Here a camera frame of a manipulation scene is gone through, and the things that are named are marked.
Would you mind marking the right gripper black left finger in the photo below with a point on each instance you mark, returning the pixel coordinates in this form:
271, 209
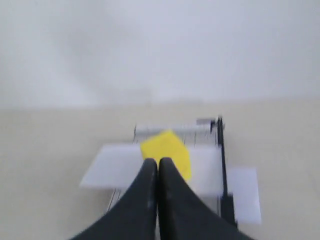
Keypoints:
133, 217

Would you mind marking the yellow foam cube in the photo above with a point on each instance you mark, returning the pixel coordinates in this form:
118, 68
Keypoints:
167, 144

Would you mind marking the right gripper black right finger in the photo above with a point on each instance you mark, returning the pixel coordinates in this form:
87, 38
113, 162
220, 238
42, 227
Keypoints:
181, 213

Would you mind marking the white paper sheet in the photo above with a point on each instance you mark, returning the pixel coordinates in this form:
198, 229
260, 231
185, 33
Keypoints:
242, 183

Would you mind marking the black cutter blade arm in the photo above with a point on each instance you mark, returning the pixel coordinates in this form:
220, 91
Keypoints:
227, 209

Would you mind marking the white paper strip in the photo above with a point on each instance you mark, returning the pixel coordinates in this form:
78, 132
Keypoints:
116, 166

